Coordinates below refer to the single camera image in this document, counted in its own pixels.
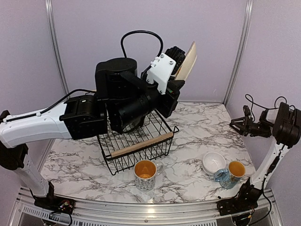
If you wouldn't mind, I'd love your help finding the blue mug yellow inside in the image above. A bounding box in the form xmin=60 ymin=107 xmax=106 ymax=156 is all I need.
xmin=214 ymin=161 xmax=246 ymax=189

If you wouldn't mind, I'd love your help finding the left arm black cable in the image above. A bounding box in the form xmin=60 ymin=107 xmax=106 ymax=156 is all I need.
xmin=120 ymin=29 xmax=164 ymax=59

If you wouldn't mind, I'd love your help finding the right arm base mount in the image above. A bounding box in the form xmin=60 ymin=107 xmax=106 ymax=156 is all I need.
xmin=217 ymin=198 xmax=258 ymax=216

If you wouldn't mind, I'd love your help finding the right aluminium frame post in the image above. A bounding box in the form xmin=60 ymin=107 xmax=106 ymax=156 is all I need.
xmin=223 ymin=0 xmax=254 ymax=106

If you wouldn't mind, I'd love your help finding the left aluminium frame post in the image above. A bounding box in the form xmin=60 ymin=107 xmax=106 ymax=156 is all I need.
xmin=45 ymin=0 xmax=69 ymax=94

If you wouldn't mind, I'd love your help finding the white bowl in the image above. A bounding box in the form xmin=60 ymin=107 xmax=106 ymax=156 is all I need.
xmin=202 ymin=152 xmax=226 ymax=176

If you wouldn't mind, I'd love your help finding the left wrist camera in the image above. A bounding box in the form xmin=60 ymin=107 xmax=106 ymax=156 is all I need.
xmin=146 ymin=46 xmax=185 ymax=95

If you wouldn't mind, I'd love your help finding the patterned mug yellow inside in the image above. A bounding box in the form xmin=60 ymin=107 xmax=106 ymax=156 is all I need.
xmin=134 ymin=160 xmax=164 ymax=191

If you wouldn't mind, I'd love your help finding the cream gold rimmed plate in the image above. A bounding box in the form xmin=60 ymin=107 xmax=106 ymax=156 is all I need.
xmin=175 ymin=41 xmax=198 ymax=81

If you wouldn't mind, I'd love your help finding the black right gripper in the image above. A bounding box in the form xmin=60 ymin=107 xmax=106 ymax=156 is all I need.
xmin=230 ymin=116 xmax=270 ymax=138

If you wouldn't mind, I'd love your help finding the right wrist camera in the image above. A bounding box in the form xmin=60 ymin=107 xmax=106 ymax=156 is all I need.
xmin=243 ymin=105 xmax=253 ymax=118

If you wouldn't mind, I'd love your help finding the black wire dish rack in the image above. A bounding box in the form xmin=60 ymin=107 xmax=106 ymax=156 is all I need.
xmin=97 ymin=110 xmax=179 ymax=176

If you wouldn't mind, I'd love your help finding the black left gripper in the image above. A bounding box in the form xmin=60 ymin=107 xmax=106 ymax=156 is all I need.
xmin=113 ymin=69 xmax=186 ymax=128

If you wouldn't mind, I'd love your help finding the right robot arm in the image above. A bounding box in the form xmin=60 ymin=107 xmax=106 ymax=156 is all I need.
xmin=230 ymin=102 xmax=301 ymax=211

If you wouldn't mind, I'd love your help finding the front aluminium rail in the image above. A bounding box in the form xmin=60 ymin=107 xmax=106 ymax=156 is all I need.
xmin=5 ymin=187 xmax=284 ymax=226

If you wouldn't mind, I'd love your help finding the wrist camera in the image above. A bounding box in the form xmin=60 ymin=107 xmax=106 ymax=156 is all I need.
xmin=146 ymin=46 xmax=185 ymax=95
xmin=243 ymin=105 xmax=253 ymax=118

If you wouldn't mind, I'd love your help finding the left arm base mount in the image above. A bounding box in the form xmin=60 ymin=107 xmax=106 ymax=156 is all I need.
xmin=34 ymin=196 xmax=75 ymax=214

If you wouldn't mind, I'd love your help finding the aluminium frame post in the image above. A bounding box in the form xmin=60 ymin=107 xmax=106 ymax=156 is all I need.
xmin=223 ymin=0 xmax=254 ymax=106
xmin=45 ymin=0 xmax=69 ymax=94

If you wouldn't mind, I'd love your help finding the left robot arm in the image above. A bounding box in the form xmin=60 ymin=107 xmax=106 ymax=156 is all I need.
xmin=0 ymin=54 xmax=190 ymax=210

